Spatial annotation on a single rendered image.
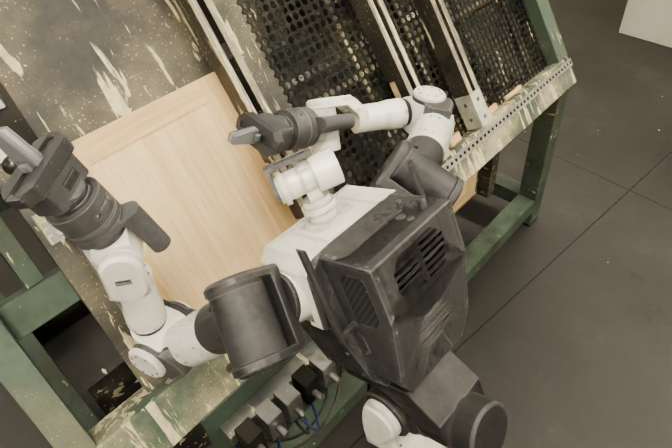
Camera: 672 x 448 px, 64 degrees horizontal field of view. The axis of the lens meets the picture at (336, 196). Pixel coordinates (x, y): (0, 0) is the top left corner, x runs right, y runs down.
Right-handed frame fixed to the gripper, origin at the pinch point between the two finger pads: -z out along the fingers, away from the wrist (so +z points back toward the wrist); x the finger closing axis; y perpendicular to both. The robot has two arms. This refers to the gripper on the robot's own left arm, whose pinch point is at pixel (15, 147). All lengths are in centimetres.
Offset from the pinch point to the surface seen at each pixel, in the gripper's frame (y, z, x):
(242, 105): -2, 42, 54
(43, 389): -31, 49, -15
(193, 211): -14, 52, 30
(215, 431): -14, 87, -11
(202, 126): -11, 41, 48
